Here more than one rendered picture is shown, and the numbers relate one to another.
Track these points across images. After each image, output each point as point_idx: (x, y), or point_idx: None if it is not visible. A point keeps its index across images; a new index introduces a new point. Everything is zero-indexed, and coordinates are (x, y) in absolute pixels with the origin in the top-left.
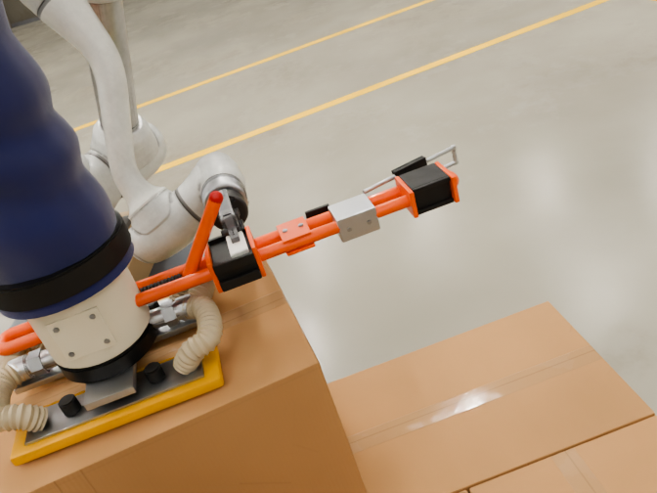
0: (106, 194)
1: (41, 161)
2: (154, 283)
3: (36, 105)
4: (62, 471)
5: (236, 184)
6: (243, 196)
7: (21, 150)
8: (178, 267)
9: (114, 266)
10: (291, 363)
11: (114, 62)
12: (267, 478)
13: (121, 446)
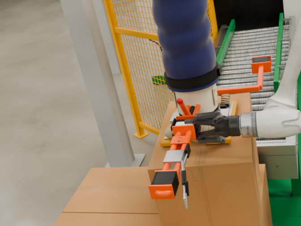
0: (186, 68)
1: (161, 42)
2: (191, 108)
3: (164, 27)
4: (165, 118)
5: (242, 122)
6: (240, 129)
7: (160, 35)
8: (194, 112)
9: (172, 87)
10: (154, 163)
11: (298, 33)
12: None
13: (161, 128)
